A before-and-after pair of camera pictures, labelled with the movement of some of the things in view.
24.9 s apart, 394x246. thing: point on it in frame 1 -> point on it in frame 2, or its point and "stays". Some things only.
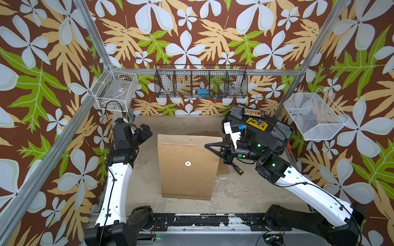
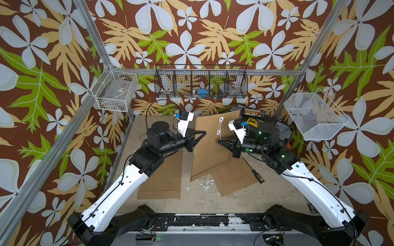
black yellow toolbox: (252, 122) stays
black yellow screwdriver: (240, 172) -> (257, 175)
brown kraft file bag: (189, 170) -> (165, 182)
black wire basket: (200, 81) stays
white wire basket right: (317, 116) stays
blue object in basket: (202, 91) stays
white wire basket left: (114, 90) stays
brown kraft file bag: (223, 168) -> (209, 152)
